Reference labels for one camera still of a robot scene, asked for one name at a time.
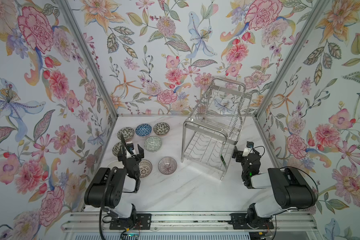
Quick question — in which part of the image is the pale green pattern bowl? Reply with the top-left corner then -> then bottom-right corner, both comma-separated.
144,136 -> 162,152

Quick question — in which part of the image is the brown mandala pattern bowl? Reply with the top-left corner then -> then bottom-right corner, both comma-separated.
139,160 -> 153,178

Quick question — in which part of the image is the blue pattern bowl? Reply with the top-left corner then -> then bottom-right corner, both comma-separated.
135,124 -> 152,138

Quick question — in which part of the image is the plain white bowl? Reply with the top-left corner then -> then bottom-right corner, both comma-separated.
107,161 -> 124,169

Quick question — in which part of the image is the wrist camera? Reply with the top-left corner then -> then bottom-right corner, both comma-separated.
242,141 -> 254,157
126,142 -> 135,155

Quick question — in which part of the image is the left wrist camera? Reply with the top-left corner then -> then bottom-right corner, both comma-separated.
126,142 -> 135,155

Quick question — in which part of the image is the green leaf pattern bowl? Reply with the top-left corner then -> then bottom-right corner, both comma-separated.
117,127 -> 135,142

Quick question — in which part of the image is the dark floral bowl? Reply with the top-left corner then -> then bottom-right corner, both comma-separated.
112,142 -> 123,157

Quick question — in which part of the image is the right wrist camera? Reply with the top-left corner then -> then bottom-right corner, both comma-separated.
242,141 -> 254,157

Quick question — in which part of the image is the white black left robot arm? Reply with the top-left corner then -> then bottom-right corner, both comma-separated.
84,135 -> 144,230

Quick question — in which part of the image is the two-tier steel dish rack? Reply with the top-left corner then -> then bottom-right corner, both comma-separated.
181,77 -> 252,180

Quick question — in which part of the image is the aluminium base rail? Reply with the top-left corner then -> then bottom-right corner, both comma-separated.
61,212 -> 317,233

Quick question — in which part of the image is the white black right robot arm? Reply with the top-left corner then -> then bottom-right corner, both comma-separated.
231,147 -> 318,230

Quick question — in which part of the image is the dark speckled bowl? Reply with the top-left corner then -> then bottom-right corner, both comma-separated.
153,122 -> 170,137

